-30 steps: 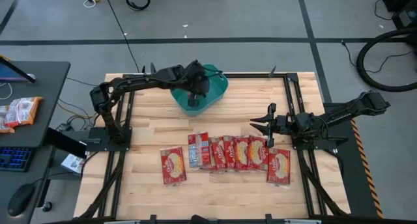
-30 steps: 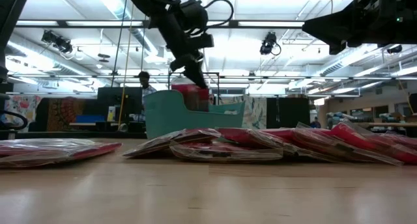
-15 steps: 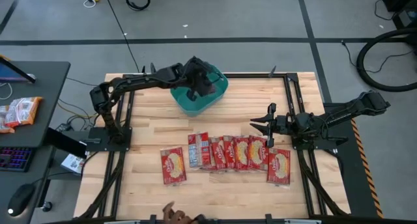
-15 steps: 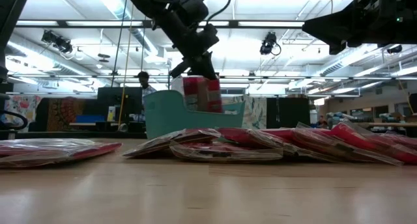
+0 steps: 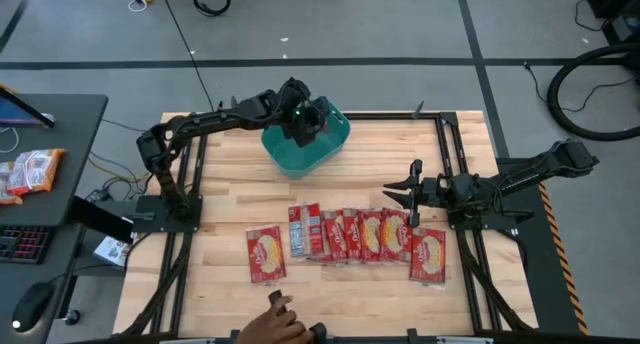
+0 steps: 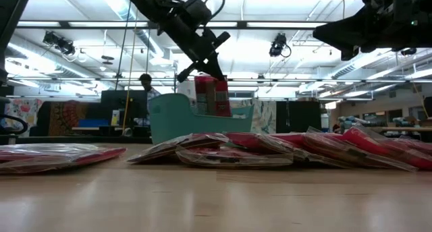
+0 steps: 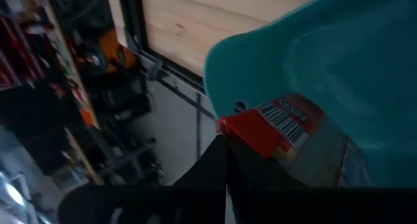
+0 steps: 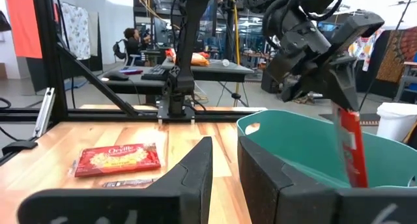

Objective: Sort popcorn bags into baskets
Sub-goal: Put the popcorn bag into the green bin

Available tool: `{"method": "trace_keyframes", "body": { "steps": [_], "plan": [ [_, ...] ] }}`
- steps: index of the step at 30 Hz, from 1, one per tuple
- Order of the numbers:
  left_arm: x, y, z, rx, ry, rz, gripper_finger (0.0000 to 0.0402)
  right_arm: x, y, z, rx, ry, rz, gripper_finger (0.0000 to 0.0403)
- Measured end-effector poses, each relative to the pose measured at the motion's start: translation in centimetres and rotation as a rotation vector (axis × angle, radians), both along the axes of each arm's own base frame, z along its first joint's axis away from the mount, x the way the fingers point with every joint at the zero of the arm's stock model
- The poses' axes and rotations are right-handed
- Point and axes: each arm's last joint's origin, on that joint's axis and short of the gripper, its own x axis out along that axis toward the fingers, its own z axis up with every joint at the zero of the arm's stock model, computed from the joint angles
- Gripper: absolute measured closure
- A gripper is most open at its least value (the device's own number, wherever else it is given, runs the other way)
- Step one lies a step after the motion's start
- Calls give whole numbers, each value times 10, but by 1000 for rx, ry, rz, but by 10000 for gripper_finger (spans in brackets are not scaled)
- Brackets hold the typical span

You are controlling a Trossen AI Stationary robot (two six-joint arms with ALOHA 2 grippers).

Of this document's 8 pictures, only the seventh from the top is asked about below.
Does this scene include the teal plastic basket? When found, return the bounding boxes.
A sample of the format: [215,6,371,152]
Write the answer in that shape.
[203,0,417,188]

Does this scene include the red popcorn bag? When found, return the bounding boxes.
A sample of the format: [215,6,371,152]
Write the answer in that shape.
[216,93,372,188]

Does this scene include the orange and black bundle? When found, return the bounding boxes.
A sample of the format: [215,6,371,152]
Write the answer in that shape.
[98,29,137,74]

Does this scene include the cluttered storage shelf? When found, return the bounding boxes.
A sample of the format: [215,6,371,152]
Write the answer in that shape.
[0,0,105,186]

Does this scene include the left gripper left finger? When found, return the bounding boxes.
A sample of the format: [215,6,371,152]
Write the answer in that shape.
[172,134,227,189]

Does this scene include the black aluminium table frame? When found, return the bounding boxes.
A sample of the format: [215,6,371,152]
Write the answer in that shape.
[119,0,218,160]

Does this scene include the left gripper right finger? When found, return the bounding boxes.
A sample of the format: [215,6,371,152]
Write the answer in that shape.
[227,135,307,189]

